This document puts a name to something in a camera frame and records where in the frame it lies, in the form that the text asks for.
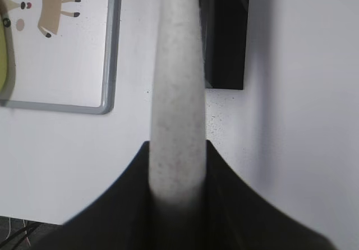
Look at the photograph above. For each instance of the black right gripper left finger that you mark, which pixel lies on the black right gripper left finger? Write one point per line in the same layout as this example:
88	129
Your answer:
119	219

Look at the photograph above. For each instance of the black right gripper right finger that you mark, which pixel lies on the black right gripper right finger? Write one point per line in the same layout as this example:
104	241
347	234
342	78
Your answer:
239	218

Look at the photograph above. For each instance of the white grey-rimmed cutting board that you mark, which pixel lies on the white grey-rimmed cutting board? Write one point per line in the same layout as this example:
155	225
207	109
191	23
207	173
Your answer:
65	54

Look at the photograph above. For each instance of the yellow plastic banana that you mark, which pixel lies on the yellow plastic banana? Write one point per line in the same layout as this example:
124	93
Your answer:
8	67

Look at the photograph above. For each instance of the black knife stand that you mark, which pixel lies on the black knife stand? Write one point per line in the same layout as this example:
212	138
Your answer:
224	31

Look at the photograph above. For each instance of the white-handled kitchen knife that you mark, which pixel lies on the white-handled kitchen knife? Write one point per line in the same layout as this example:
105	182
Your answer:
177	139

